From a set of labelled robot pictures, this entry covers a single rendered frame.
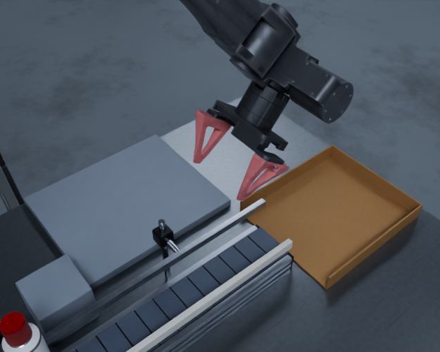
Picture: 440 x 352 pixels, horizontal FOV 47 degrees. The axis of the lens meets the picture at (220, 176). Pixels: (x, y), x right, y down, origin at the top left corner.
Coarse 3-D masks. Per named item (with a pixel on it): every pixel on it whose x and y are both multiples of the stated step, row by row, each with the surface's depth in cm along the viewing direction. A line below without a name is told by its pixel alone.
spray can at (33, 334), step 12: (12, 312) 67; (0, 324) 65; (12, 324) 65; (24, 324) 66; (12, 336) 65; (24, 336) 66; (36, 336) 68; (12, 348) 67; (24, 348) 67; (36, 348) 68; (48, 348) 73
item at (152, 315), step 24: (240, 240) 101; (264, 240) 101; (216, 264) 97; (240, 264) 97; (168, 288) 93; (192, 288) 93; (216, 288) 93; (144, 312) 90; (168, 312) 90; (120, 336) 86; (144, 336) 86; (168, 336) 86
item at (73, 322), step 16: (256, 208) 97; (224, 224) 93; (208, 240) 92; (176, 256) 88; (144, 272) 86; (160, 272) 87; (128, 288) 84; (96, 304) 81; (80, 320) 80; (48, 336) 77
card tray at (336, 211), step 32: (320, 160) 124; (352, 160) 120; (256, 192) 112; (288, 192) 117; (320, 192) 117; (352, 192) 117; (384, 192) 117; (288, 224) 110; (320, 224) 110; (352, 224) 110; (384, 224) 110; (320, 256) 104; (352, 256) 104
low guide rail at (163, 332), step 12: (288, 240) 97; (276, 252) 95; (252, 264) 93; (264, 264) 94; (240, 276) 91; (228, 288) 90; (204, 300) 87; (216, 300) 89; (192, 312) 86; (168, 324) 84; (180, 324) 85; (156, 336) 82; (132, 348) 81; (144, 348) 81
